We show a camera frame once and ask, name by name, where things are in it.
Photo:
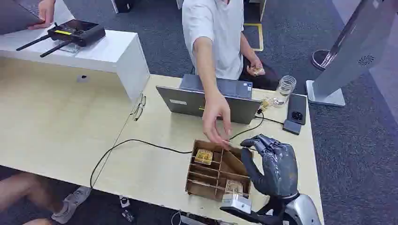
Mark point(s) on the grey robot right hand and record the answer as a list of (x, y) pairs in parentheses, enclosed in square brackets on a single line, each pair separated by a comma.
[(280, 174)]

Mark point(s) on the person's right hand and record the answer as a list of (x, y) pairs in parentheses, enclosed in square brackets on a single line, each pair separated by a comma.
[(216, 118)]

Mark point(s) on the person's left hand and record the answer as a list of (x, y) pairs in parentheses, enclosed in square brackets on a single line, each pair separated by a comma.
[(253, 65)]

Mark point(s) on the small card bundle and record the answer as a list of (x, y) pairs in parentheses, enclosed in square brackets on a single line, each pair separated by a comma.
[(259, 71)]

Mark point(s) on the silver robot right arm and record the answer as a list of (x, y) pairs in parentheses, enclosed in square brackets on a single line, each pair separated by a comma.
[(303, 211)]

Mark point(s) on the grey laptop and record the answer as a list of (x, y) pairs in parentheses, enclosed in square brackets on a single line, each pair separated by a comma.
[(186, 102)]

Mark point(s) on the clear glass jar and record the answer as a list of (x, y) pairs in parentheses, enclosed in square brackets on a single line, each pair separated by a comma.
[(285, 88)]

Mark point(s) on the yellow card stack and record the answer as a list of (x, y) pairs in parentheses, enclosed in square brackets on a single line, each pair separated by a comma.
[(203, 156)]

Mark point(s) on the yellow card pack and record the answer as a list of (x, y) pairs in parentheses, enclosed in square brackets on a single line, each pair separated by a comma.
[(266, 104)]

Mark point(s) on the pale printed card stack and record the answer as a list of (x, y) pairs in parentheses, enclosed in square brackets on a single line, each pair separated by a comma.
[(233, 187)]

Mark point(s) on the small dark power bank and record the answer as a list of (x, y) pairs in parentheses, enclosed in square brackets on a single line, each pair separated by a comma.
[(291, 127)]

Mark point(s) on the pale wooden furniture piece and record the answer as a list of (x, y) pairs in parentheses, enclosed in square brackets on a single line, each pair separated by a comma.
[(262, 9)]

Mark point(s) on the black smartphone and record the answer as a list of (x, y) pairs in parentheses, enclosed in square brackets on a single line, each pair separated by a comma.
[(297, 107)]

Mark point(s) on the wooden compartment box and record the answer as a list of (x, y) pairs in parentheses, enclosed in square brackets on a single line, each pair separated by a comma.
[(202, 180)]

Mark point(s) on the round metal floor base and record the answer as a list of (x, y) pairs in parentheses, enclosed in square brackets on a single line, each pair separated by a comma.
[(318, 59)]

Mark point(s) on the thin-framed eyeglasses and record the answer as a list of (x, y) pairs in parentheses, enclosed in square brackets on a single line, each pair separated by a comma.
[(138, 112)]

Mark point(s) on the grey kiosk stand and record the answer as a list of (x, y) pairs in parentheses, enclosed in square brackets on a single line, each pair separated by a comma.
[(351, 49)]

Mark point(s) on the small white black device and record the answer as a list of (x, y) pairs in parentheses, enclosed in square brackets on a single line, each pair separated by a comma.
[(125, 202)]

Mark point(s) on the white desk shelf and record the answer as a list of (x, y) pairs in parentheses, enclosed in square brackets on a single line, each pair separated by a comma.
[(108, 52)]

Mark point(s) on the small dark floor device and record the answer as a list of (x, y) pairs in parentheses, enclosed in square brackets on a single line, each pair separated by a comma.
[(128, 216)]

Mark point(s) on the grey desk grommet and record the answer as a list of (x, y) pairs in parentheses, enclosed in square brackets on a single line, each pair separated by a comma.
[(83, 78)]

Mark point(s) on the black box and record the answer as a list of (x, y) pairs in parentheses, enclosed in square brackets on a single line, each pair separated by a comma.
[(124, 5)]

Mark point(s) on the clear plastic stand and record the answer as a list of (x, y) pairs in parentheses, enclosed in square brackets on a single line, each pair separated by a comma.
[(70, 48)]

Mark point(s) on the black remote controller with antennas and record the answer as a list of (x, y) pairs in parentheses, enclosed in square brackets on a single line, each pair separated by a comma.
[(77, 31)]

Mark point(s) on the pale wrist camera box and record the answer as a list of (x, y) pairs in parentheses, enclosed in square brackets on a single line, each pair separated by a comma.
[(236, 203)]

